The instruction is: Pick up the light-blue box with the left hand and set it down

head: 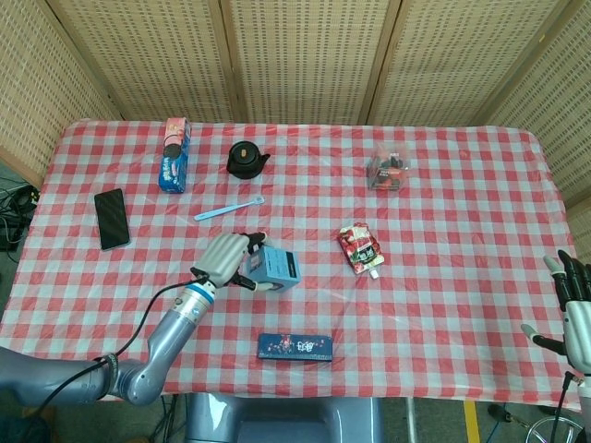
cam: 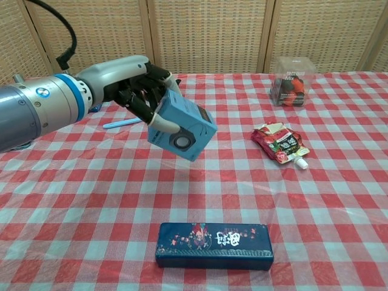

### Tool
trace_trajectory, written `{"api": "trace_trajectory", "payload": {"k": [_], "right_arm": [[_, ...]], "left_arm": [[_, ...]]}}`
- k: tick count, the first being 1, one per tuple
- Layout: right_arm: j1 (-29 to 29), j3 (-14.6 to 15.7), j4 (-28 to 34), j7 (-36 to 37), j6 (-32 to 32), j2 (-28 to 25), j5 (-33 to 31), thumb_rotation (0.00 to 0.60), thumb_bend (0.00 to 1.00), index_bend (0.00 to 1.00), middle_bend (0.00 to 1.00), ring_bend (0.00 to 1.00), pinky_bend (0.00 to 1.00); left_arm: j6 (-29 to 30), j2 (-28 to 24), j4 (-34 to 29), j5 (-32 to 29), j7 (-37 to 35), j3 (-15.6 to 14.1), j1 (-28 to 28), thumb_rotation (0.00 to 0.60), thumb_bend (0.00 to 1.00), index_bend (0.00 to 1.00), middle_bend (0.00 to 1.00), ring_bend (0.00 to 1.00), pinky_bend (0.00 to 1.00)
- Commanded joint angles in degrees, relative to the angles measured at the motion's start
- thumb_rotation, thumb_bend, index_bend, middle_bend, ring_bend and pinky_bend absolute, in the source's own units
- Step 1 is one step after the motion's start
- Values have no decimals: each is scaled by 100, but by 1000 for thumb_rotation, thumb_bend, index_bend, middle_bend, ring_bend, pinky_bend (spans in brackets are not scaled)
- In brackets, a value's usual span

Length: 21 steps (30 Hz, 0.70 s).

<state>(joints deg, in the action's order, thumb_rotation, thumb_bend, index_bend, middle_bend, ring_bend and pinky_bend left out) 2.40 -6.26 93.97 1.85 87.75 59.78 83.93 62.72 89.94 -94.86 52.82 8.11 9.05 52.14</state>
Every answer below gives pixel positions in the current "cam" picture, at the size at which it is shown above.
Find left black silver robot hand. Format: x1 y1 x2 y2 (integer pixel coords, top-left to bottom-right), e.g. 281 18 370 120
75 55 182 135

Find light blue cardboard box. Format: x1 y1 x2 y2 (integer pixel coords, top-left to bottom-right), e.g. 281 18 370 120
147 89 219 162

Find light blue toothbrush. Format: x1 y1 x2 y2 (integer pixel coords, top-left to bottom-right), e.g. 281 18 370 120
102 117 142 130

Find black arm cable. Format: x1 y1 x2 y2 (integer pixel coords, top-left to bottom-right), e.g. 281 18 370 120
30 0 77 71

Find red drink pouch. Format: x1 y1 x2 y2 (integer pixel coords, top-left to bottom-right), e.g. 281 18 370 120
250 121 309 170

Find dark blue long box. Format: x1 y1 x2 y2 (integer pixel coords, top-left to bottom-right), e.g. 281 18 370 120
155 222 274 272

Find clear plastic candy container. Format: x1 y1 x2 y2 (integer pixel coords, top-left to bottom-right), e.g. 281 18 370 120
270 56 316 107

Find woven folding screen panel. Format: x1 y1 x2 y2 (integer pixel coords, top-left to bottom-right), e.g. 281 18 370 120
0 0 54 87
22 0 157 76
357 0 388 73
147 0 275 75
257 0 383 74

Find red checkered tablecloth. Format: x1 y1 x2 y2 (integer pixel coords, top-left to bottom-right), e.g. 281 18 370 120
0 72 388 291

